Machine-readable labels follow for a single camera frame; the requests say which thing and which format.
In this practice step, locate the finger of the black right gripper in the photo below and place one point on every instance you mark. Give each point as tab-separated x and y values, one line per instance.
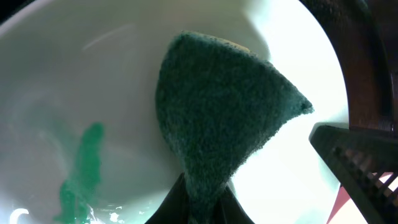
359	158

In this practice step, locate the round black serving tray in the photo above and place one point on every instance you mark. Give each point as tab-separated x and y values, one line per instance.
364	37

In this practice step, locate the white pink plate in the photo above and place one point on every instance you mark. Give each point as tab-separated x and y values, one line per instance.
358	208

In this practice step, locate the green yellow sponge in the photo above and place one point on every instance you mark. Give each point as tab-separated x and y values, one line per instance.
217	103

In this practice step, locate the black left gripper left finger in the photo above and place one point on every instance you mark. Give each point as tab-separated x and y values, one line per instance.
175	207

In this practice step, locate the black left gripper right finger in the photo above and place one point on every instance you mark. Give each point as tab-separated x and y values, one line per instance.
229	210

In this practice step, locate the mint green plate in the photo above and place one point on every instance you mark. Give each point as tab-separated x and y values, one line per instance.
66	65

